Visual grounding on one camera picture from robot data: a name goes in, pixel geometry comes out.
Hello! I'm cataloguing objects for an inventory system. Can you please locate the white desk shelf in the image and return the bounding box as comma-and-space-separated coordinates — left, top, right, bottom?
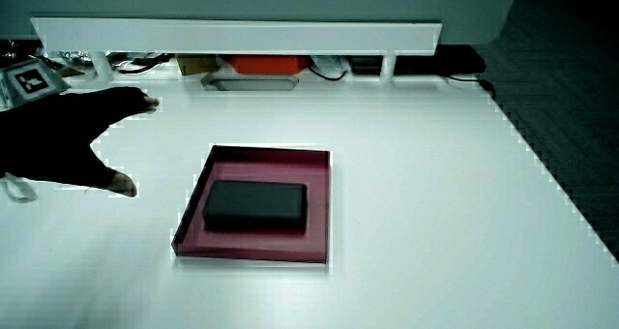
30, 17, 444, 83

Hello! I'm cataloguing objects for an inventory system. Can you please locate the orange box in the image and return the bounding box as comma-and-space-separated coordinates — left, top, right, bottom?
225, 54, 310, 75

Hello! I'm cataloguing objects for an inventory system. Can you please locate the white plastic bag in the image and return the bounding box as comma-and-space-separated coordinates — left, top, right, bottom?
309, 54, 350, 78

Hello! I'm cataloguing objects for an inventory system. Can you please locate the person's left hand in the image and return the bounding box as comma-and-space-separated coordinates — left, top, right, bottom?
0, 57, 161, 204

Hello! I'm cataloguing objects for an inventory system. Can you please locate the maroon square plate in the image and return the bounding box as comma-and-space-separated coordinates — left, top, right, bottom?
170, 144, 333, 265

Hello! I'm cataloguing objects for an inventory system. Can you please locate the black power cable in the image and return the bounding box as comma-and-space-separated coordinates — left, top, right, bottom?
443, 74, 497, 100

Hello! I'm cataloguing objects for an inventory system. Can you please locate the clear plastic bag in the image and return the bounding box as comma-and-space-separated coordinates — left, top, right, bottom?
40, 49, 98, 72

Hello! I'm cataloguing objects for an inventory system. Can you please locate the grey flat device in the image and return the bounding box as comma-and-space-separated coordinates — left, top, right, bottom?
199, 74, 300, 93

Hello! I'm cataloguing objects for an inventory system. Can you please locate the black battery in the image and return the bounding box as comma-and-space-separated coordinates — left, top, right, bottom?
201, 179, 310, 232

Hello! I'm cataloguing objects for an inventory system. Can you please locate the small black box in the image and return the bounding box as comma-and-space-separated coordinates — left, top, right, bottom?
348, 54, 384, 76

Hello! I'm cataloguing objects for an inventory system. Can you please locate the brown cardboard box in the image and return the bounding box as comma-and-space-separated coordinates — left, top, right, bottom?
174, 53, 220, 76

